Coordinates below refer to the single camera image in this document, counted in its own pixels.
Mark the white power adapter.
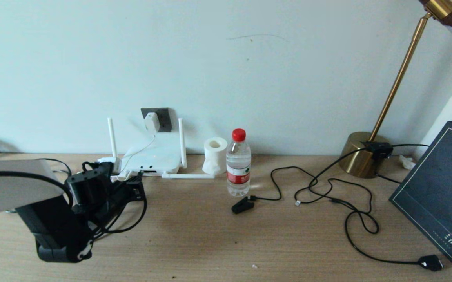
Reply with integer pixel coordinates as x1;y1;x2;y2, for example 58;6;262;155
145;112;161;133

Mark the white router with antennas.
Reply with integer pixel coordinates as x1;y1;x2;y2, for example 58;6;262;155
107;117;215;181

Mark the white toilet paper roll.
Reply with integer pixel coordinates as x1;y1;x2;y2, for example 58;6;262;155
203;137;228;175

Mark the red-capped water bottle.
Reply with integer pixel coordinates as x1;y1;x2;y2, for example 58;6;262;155
226;128;252;197

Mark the brass desk lamp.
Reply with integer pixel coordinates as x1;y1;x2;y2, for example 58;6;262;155
338;0;452;179

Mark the crumpled white tissue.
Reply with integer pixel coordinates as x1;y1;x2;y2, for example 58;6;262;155
398;155;416;170

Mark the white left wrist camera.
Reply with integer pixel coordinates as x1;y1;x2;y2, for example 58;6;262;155
97;157;122;175

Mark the thin white adapter cable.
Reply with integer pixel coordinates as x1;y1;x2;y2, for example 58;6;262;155
122;132;158;169

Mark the grey wall socket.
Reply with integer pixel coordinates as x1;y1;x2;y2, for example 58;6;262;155
141;108;173;133

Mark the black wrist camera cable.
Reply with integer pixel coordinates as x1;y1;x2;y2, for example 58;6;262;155
0;159;148;235

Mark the black cable with white tip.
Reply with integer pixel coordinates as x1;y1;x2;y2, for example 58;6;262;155
294;146;368;206

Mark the black inline switch box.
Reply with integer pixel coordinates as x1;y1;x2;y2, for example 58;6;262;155
362;141;430;184

